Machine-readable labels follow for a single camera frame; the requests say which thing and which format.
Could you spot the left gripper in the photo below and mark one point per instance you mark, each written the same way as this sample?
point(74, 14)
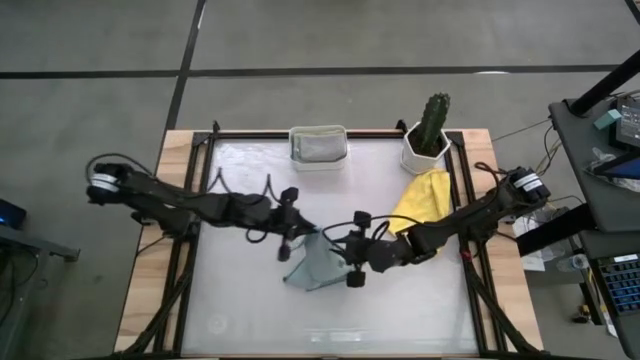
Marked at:
point(289, 194)

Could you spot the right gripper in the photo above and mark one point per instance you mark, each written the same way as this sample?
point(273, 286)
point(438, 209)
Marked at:
point(362, 218)

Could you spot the light blue microfiber towel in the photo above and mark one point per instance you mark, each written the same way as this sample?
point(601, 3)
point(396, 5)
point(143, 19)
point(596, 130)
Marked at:
point(315, 265)

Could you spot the yellow microfiber towel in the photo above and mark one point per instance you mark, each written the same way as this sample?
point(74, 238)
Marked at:
point(425, 197)

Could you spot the green microfiber towel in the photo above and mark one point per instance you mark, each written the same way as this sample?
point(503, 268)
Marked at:
point(317, 131)

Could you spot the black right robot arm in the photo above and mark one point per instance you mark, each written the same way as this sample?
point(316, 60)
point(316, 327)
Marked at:
point(450, 225)

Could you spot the white plastic bin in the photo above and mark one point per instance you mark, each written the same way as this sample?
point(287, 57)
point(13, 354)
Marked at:
point(320, 166)

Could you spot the white glossy table mat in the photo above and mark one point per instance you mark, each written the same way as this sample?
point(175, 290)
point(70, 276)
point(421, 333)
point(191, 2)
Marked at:
point(310, 320)

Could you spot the green cactus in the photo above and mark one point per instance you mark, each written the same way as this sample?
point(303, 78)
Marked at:
point(434, 120)

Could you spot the white paper sheet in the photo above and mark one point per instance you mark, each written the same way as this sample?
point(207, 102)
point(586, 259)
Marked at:
point(532, 260)

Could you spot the black crossbeam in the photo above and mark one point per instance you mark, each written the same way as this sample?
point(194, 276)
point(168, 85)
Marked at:
point(550, 232)

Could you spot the clear plastic bottle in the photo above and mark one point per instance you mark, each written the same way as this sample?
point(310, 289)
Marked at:
point(575, 262)

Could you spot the yellow black tool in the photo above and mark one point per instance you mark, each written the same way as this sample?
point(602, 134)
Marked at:
point(582, 316)

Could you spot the grey side cart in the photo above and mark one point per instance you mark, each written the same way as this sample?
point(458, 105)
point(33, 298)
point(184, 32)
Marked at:
point(580, 165)

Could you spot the clear plastic bag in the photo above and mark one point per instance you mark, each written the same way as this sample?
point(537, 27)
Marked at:
point(602, 160)

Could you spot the grey metal stand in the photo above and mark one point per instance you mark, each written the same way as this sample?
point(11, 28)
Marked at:
point(30, 240)

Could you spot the laptop with backlit keyboard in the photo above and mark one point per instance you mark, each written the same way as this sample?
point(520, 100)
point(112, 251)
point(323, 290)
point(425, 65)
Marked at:
point(622, 285)

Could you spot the blue screen tablet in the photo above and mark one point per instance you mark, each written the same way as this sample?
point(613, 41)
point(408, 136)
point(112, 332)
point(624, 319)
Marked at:
point(625, 169)

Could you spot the small teal box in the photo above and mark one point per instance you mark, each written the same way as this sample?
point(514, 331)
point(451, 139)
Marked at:
point(607, 120)

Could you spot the black device with blue light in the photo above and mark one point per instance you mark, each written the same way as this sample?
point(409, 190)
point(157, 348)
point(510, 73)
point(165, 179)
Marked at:
point(10, 215)

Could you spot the black stand pole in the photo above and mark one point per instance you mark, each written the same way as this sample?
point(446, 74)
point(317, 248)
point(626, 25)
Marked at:
point(605, 85)

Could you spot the black tablet screen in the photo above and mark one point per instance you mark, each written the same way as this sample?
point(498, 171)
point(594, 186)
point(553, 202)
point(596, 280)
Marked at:
point(629, 125)

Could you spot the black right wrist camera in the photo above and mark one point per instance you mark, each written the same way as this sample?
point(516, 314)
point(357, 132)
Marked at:
point(356, 250)

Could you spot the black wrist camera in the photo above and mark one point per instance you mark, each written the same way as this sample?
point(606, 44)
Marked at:
point(356, 250)
point(287, 224)

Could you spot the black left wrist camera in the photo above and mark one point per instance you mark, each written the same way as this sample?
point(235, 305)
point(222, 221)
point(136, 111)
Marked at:
point(287, 224)

